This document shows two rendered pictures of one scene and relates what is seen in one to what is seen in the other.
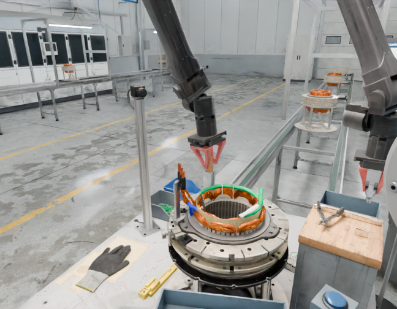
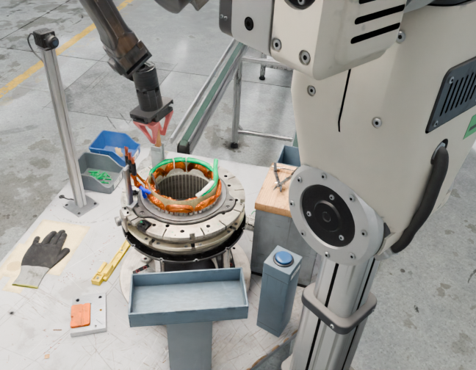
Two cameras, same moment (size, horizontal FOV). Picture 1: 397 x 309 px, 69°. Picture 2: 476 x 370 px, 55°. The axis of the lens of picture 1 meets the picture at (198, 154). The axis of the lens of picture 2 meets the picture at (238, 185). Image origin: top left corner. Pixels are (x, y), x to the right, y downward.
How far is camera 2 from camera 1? 0.41 m
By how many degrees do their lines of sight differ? 23
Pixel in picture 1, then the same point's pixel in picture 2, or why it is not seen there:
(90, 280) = (29, 277)
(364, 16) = not seen: outside the picture
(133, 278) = (80, 266)
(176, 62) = (112, 41)
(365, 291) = not seen: hidden behind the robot
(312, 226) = (268, 191)
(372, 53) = not seen: hidden behind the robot
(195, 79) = (134, 52)
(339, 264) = (291, 225)
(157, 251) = (101, 232)
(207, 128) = (151, 102)
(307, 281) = (264, 242)
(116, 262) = (54, 252)
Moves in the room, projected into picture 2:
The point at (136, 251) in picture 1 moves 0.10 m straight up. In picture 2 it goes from (75, 236) to (69, 212)
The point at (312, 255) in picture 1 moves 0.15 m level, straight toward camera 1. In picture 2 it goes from (268, 219) to (260, 259)
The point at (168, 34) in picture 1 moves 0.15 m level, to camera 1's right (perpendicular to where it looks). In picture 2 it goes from (101, 17) to (180, 14)
